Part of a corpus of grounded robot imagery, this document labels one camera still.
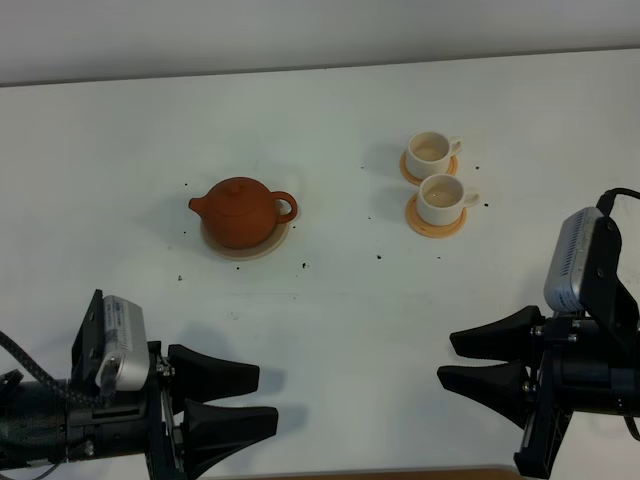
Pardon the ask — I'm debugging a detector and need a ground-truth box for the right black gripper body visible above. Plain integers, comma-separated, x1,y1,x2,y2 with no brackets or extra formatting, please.
514,215,639,479

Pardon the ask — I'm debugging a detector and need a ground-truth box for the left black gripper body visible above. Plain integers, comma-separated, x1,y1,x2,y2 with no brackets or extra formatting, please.
66,289,186,479

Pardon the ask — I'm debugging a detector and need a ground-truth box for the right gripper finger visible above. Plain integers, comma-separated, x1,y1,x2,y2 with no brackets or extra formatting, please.
449,306,545,360
437,361,529,428

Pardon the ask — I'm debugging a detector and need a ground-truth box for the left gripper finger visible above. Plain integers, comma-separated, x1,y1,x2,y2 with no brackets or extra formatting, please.
168,344,260,402
181,400,278,479

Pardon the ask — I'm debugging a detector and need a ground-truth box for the brown clay teapot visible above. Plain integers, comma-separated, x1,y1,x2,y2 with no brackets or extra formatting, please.
188,177,298,250

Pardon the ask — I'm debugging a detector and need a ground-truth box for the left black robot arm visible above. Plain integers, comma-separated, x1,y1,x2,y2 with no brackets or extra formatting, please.
1,291,279,479

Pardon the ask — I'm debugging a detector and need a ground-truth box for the round beige teapot coaster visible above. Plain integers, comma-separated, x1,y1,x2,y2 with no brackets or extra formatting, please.
200,223,289,261

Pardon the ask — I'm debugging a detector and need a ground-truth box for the near orange cup coaster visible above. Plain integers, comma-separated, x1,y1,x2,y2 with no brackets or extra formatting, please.
405,194,467,239

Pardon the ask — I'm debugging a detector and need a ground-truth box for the orange cup coaster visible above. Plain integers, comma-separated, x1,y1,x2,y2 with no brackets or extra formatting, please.
405,194,467,239
400,152,459,185

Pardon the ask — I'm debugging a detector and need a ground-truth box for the near white teacup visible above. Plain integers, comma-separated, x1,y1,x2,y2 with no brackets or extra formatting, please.
416,174,480,226

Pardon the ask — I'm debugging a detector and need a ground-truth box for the white teacup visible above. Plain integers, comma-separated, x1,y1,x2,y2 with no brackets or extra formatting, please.
406,131,462,180
416,174,480,226

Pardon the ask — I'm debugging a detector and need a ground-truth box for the far orange cup coaster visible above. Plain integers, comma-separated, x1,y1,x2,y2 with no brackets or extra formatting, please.
400,152,459,185

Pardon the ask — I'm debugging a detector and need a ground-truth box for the far white teacup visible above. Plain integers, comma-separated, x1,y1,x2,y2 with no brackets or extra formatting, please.
406,131,462,180

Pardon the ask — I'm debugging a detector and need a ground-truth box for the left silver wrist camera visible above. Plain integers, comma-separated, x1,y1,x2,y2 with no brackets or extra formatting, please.
95,295,150,397

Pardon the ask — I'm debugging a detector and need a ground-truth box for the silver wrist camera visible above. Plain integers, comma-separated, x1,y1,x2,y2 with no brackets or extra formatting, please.
544,206,603,314
95,295,150,397

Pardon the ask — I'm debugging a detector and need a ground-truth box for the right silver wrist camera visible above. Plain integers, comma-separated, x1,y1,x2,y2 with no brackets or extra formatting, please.
544,206,603,314

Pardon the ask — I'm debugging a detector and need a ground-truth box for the right black camera cable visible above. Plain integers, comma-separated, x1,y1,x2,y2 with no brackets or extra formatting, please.
597,187,640,214

